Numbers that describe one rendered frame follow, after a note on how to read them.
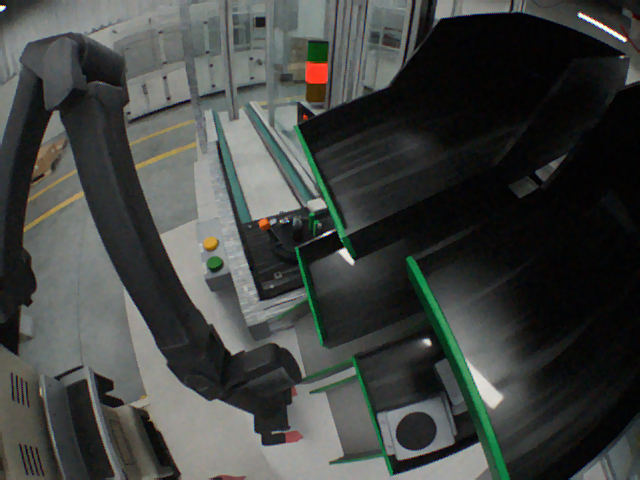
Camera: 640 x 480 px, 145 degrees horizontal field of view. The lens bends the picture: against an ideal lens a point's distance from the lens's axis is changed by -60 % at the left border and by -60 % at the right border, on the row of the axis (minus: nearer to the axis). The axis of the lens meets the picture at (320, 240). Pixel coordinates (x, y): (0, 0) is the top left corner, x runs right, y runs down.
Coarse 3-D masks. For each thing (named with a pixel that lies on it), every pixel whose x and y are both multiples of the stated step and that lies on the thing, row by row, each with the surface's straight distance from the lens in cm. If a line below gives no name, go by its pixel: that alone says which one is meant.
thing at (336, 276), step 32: (512, 192) 34; (448, 224) 32; (320, 256) 32; (384, 256) 30; (320, 288) 30; (352, 288) 29; (384, 288) 28; (320, 320) 28; (352, 320) 28; (384, 320) 25
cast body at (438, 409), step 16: (416, 400) 24; (432, 400) 21; (384, 416) 24; (400, 416) 21; (416, 416) 20; (432, 416) 21; (448, 416) 21; (384, 432) 24; (400, 432) 20; (416, 432) 20; (432, 432) 20; (448, 432) 21; (400, 448) 21; (416, 448) 20; (432, 448) 21
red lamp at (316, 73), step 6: (312, 66) 63; (318, 66) 62; (324, 66) 63; (306, 72) 65; (312, 72) 63; (318, 72) 63; (324, 72) 63; (306, 78) 65; (312, 78) 63; (318, 78) 63; (324, 78) 64
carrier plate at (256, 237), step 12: (276, 216) 71; (288, 216) 71; (324, 216) 71; (252, 228) 69; (324, 228) 68; (252, 240) 66; (264, 240) 65; (252, 252) 63; (264, 252) 63; (264, 264) 60; (276, 264) 60; (288, 264) 60; (264, 276) 58; (288, 276) 58; (300, 276) 58; (264, 288) 57; (276, 288) 56; (288, 288) 56
